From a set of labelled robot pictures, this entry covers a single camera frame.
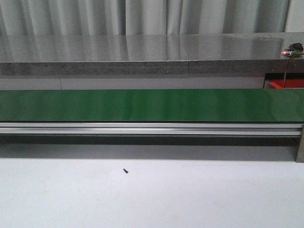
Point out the grey stone counter shelf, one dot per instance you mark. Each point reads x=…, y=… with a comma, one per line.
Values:
x=259, y=53

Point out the green conveyor belt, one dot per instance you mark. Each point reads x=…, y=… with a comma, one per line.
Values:
x=153, y=105

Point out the red plastic tray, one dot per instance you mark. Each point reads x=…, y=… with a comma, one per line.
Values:
x=292, y=83

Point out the small green circuit board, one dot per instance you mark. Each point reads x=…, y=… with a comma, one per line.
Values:
x=293, y=52

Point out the grey white curtain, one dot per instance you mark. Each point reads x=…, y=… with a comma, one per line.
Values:
x=149, y=17

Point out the aluminium conveyor frame rail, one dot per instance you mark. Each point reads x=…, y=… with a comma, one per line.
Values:
x=169, y=141

